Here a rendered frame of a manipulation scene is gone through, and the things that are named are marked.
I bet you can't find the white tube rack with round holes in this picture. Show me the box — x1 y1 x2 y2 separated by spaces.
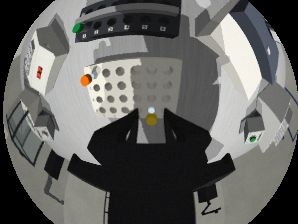
84 57 182 118

